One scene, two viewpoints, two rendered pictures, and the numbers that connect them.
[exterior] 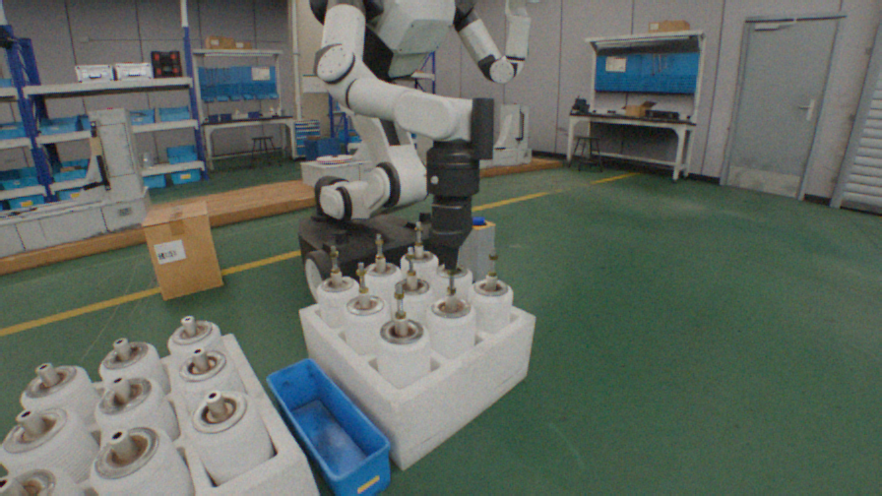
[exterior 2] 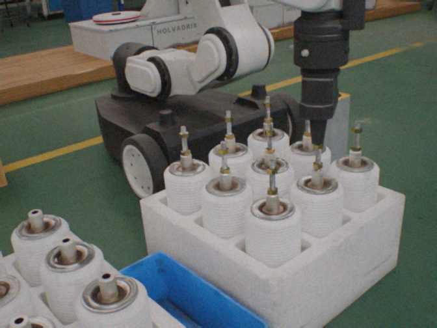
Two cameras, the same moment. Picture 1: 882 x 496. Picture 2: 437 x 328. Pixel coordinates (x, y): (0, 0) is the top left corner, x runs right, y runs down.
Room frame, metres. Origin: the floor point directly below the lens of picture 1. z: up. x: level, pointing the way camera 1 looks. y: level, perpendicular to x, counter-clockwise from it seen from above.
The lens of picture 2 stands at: (-0.20, 0.11, 0.66)
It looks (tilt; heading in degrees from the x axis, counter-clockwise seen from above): 25 degrees down; 4
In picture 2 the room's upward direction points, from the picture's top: 4 degrees counter-clockwise
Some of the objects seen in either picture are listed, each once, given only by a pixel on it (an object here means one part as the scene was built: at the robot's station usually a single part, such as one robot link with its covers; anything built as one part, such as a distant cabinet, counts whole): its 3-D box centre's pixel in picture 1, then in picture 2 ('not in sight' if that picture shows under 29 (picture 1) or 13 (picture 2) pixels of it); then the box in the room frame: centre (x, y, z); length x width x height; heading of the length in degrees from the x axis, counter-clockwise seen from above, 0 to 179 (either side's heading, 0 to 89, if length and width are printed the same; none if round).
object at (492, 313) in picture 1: (487, 324); (352, 204); (0.65, -0.11, 0.16); 0.10 x 0.10 x 0.18
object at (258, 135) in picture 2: (418, 257); (268, 135); (0.83, 0.06, 0.25); 0.08 x 0.08 x 0.01
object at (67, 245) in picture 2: (200, 359); (68, 249); (0.37, 0.38, 0.26); 0.02 x 0.02 x 0.03
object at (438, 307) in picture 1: (451, 307); (317, 184); (0.57, -0.02, 0.25); 0.08 x 0.08 x 0.01
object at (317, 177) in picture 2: (451, 301); (317, 177); (0.57, -0.02, 0.26); 0.02 x 0.02 x 0.03
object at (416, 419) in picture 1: (414, 346); (270, 234); (0.66, 0.06, 0.09); 0.39 x 0.39 x 0.18; 43
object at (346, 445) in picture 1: (325, 429); (188, 323); (0.43, 0.22, 0.06); 0.30 x 0.11 x 0.12; 44
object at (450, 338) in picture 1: (450, 345); (315, 226); (0.57, -0.02, 0.16); 0.10 x 0.10 x 0.18
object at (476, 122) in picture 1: (462, 133); (331, 1); (0.57, -0.03, 0.57); 0.11 x 0.11 x 0.11; 58
